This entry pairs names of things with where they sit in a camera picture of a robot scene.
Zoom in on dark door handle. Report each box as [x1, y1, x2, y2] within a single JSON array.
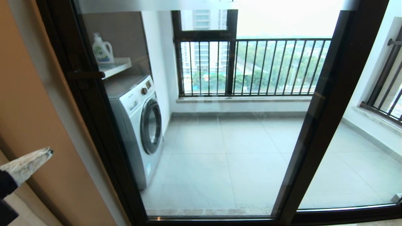
[[67, 71, 106, 80]]

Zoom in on white front-load washing machine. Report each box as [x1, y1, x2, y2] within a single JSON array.
[[104, 75, 164, 190]]

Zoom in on white detergent bottle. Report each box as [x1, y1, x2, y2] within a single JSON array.
[[92, 33, 115, 64]]

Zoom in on dark cabinet niche panel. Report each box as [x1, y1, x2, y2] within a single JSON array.
[[79, 11, 153, 77]]

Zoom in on stone window sill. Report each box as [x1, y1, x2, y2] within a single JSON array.
[[175, 96, 313, 104], [351, 105, 402, 134]]

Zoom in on black balcony railing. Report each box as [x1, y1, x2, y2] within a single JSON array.
[[174, 38, 332, 96], [360, 24, 402, 123]]

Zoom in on dark framed fixed glass panel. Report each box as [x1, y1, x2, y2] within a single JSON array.
[[271, 0, 402, 224]]

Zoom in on white wall shelf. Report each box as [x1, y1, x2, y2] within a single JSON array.
[[97, 57, 133, 80]]

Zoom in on dark balcony window frame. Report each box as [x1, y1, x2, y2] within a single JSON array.
[[171, 9, 239, 96]]

